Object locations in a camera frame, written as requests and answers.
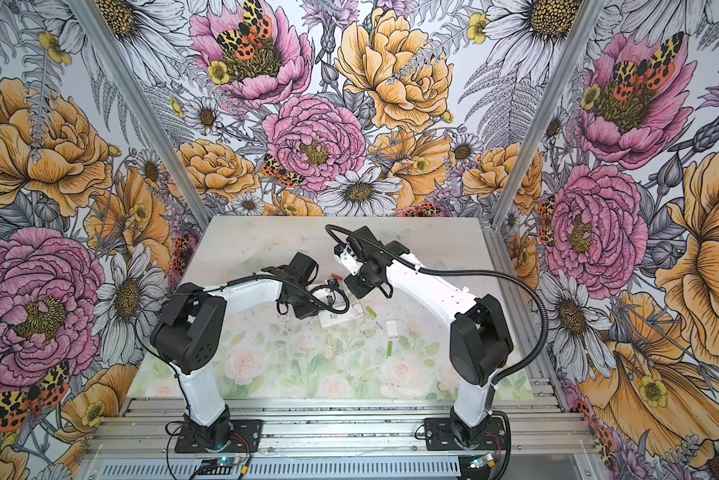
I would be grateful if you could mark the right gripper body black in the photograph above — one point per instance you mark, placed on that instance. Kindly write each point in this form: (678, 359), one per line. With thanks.
(361, 283)

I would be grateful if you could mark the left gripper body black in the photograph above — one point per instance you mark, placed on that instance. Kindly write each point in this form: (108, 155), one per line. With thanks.
(301, 306)

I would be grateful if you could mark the white battery cover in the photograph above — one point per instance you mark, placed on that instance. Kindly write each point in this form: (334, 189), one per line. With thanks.
(392, 328)

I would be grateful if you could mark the white remote control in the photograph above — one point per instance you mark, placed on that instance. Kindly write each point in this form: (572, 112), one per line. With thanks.
(329, 319)

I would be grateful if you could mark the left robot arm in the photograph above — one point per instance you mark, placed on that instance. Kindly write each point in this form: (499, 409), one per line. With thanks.
(188, 335)

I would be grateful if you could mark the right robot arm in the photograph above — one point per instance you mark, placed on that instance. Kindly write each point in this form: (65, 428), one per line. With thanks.
(479, 338)

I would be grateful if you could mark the left circuit board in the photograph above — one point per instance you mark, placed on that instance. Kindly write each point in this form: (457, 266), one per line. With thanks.
(227, 462)

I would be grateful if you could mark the circuit board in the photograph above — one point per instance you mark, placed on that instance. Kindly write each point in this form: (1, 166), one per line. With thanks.
(227, 462)
(485, 461)

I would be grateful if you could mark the right circuit board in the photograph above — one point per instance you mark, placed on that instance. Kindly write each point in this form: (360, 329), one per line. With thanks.
(485, 461)

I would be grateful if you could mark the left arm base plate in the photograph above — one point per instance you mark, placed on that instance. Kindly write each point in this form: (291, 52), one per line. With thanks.
(224, 436)

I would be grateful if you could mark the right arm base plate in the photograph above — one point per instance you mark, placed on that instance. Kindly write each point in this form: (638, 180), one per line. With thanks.
(451, 434)

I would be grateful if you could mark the aluminium frame rail front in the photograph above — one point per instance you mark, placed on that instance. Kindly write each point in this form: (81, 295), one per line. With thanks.
(298, 428)

